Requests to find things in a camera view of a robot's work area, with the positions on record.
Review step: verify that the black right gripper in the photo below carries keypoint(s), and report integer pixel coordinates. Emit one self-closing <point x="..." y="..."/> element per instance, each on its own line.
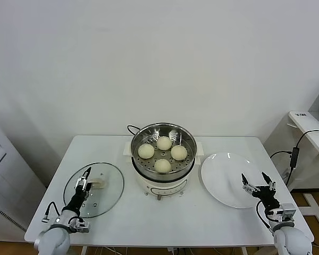
<point x="267" y="197"/>

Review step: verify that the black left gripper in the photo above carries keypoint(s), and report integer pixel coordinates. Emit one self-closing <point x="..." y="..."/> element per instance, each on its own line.
<point x="81" y="195"/>

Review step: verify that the cream steamed baozi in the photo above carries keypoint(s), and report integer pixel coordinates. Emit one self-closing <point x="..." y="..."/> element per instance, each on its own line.
<point x="162" y="165"/>
<point x="164" y="143"/>
<point x="146" y="151"/>
<point x="178" y="152"/>

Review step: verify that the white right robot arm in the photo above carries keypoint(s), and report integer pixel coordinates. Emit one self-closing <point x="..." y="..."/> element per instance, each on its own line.
<point x="292" y="239"/>

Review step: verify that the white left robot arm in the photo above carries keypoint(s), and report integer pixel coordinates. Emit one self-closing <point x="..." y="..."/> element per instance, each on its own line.
<point x="53" y="239"/>

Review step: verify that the stainless steel steamer basket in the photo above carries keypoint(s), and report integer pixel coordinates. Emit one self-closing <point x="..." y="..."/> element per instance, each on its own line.
<point x="142" y="135"/>

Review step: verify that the white round plate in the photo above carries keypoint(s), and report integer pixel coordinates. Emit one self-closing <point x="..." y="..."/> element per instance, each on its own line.
<point x="223" y="175"/>

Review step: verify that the grey usb hub adapter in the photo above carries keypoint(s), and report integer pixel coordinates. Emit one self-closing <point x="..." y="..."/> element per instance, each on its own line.
<point x="294" y="156"/>

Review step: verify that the white table leg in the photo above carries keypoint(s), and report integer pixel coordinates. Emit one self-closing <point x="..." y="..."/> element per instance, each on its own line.
<point x="244" y="251"/>
<point x="84" y="251"/>

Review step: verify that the cream electric cooker base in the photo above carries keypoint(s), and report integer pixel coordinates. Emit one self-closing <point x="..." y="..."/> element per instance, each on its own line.
<point x="162" y="186"/>

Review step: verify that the white cabinet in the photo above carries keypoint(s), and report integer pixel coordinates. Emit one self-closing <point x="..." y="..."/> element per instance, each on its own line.
<point x="5" y="172"/>

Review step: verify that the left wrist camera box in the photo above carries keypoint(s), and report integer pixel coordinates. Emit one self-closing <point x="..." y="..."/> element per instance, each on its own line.
<point x="82" y="227"/>

